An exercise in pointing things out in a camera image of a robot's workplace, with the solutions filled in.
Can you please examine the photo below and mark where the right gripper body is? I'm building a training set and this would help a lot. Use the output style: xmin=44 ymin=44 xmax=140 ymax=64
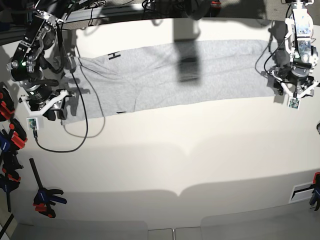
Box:
xmin=18 ymin=84 xmax=75 ymax=117

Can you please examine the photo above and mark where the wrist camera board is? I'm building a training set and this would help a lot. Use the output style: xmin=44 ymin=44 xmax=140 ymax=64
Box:
xmin=287 ymin=97 xmax=300 ymax=110
xmin=26 ymin=116 xmax=44 ymax=131

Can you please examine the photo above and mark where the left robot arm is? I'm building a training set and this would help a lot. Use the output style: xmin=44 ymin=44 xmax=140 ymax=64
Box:
xmin=266 ymin=0 xmax=320 ymax=104

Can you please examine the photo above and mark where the orange black clamp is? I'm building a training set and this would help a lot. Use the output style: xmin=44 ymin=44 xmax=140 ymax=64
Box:
xmin=9 ymin=118 xmax=28 ymax=151
xmin=0 ymin=87 xmax=15 ymax=122

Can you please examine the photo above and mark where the aluminium rail top left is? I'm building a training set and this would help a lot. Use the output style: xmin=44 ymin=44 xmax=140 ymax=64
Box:
xmin=64 ymin=3 xmax=144 ymax=24

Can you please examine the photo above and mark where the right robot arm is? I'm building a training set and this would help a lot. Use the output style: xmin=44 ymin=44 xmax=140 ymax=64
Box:
xmin=7 ymin=10 xmax=73 ymax=121

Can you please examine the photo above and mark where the blue clamp right edge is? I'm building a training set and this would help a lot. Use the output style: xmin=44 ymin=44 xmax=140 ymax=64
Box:
xmin=309 ymin=172 xmax=320 ymax=211

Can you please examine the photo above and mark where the upper orange black clamp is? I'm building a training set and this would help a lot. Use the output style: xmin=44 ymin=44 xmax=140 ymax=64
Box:
xmin=0 ymin=87 xmax=15 ymax=122

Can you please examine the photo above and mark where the grey T-shirt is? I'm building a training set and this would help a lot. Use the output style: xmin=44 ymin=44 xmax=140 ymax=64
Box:
xmin=61 ymin=39 xmax=275 ymax=125

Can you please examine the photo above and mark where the white label plate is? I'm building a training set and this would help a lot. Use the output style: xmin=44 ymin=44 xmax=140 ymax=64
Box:
xmin=288 ymin=182 xmax=314 ymax=204

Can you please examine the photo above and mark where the clamp with long black bar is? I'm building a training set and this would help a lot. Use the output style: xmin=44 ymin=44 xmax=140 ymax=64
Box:
xmin=29 ymin=158 xmax=67 ymax=219

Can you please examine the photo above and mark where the blue black clamp left edge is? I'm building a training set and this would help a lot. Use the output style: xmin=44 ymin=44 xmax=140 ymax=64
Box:
xmin=0 ymin=130 xmax=23 ymax=213

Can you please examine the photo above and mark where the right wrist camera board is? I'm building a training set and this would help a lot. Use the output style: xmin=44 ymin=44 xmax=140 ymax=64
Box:
xmin=26 ymin=116 xmax=44 ymax=131

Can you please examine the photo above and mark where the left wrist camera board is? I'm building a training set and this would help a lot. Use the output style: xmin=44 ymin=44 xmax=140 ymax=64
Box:
xmin=287 ymin=97 xmax=300 ymax=110

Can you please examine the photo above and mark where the black camera cable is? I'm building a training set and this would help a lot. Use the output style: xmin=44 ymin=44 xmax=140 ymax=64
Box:
xmin=32 ymin=14 xmax=89 ymax=153

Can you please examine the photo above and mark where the black camera mount top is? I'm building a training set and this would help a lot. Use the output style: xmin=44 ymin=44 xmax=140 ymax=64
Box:
xmin=183 ymin=0 xmax=222 ymax=21

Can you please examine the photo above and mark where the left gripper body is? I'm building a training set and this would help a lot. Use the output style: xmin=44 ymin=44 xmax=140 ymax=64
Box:
xmin=263 ymin=64 xmax=320 ymax=99

